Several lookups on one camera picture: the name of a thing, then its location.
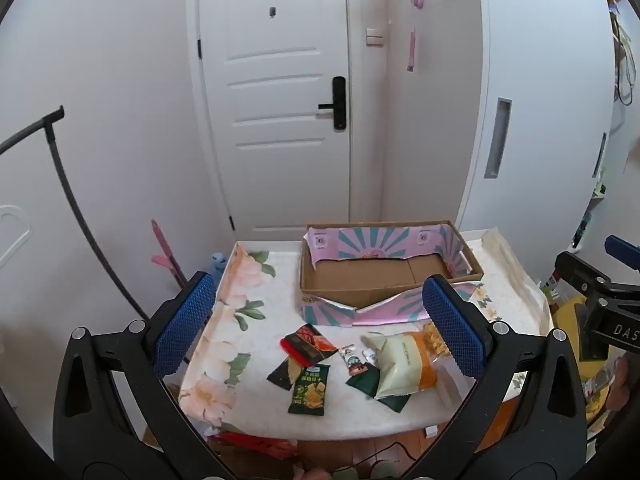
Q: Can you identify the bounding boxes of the dark green snack packet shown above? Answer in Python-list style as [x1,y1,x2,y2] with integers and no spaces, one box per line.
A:
[346,364,413,414]

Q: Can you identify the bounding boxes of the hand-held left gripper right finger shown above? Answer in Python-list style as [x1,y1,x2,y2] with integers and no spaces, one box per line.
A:
[402,274,588,480]

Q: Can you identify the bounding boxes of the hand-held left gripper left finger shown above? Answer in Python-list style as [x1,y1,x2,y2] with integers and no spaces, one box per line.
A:
[52,271,236,480]

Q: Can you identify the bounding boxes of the green cracker packet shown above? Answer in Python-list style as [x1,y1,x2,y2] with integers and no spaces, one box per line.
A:
[287,364,333,417]

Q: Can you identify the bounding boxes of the black curved stand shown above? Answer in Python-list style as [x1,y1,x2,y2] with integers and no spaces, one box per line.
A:
[0,105,151,322]

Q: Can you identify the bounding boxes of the white door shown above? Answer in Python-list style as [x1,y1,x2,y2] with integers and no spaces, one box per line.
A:
[187,0,362,234]

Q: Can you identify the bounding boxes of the black door lock handle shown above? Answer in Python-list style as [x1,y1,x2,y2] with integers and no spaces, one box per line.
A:
[318,76,347,132]

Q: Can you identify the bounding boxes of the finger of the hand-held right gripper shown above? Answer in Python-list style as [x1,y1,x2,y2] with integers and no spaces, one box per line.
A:
[555,251,615,307]
[604,235,640,262]

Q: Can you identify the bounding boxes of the small red and white sachet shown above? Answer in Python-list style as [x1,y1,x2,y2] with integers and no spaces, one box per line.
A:
[339,344,368,377]

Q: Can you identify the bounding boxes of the white wardrobe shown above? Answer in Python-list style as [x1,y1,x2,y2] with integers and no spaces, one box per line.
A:
[457,0,617,247]

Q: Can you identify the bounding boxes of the white and orange chip bag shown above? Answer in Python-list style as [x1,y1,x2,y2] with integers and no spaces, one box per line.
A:
[367,321,453,401]

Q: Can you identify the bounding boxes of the cardboard box with pink lining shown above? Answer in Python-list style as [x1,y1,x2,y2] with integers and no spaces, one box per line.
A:
[299,219,486,328]

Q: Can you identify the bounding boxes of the yellow object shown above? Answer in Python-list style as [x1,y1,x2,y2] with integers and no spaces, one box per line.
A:
[554,294,608,426]

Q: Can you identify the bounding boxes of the floral tablecloth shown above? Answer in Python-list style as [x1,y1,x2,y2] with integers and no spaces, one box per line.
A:
[178,227,555,437]

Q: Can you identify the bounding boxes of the black cable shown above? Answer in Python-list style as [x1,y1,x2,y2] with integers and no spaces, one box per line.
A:
[350,441,417,472]

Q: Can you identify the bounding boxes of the dark triangular snack packet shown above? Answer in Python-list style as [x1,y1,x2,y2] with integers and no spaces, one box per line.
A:
[266,357,307,392]

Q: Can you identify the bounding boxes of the pink hanging ornament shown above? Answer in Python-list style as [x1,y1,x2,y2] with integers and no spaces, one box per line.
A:
[404,0,427,74]

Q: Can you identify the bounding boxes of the person's right hand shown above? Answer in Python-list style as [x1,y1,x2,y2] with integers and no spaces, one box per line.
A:
[606,355,640,413]

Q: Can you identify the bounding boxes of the red and black snack packet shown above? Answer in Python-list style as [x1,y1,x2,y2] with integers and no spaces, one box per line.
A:
[279,323,337,366]

